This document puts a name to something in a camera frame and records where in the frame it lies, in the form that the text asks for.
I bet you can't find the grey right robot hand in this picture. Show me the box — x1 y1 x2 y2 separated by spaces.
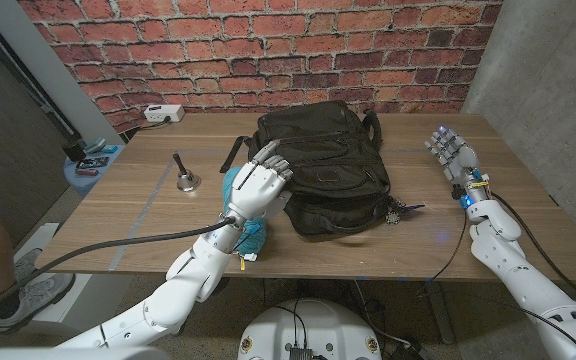
423 125 482 186

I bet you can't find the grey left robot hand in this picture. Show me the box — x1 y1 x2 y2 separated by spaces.
226 139 294 226

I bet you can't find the black backpack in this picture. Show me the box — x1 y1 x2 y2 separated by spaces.
219 99 394 242

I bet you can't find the teal yarn skein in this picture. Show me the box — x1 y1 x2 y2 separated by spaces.
221 165 268 255

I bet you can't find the white power strip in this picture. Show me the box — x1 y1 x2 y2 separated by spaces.
143 103 186 124

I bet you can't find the red brick print backdrop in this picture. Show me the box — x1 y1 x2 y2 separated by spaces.
17 0 503 134

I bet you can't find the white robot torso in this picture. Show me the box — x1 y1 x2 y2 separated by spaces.
236 298 383 360

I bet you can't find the dark table leg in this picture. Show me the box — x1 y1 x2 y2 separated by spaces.
422 279 455 345

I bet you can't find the grey teal case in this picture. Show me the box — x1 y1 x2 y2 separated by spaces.
82 137 107 154

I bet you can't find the blue round stool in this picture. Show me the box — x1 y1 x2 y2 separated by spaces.
62 142 119 196

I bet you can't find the black box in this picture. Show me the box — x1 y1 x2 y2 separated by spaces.
61 139 87 162

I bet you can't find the black power adapter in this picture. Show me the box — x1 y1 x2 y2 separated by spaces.
385 335 432 360

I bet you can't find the grey sneaker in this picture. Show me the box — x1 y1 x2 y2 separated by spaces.
0 272 77 335
13 248 44 284

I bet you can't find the white robot chest edge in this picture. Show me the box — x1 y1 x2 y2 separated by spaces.
0 346 172 360

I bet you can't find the silver bell with black handle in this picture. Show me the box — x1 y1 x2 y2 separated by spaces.
172 152 202 193

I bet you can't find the snowflake keychain charm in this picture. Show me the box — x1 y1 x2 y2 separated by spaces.
385 196 426 225

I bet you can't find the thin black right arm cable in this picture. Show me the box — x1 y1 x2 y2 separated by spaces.
427 207 469 284

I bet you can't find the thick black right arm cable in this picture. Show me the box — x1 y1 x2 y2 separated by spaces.
490 192 576 309

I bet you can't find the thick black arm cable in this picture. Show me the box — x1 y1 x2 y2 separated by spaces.
490 192 576 309
0 217 237 326

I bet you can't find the white floor cable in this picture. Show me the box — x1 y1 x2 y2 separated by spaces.
352 279 412 349

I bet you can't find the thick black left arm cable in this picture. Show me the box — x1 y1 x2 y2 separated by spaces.
0 217 237 326

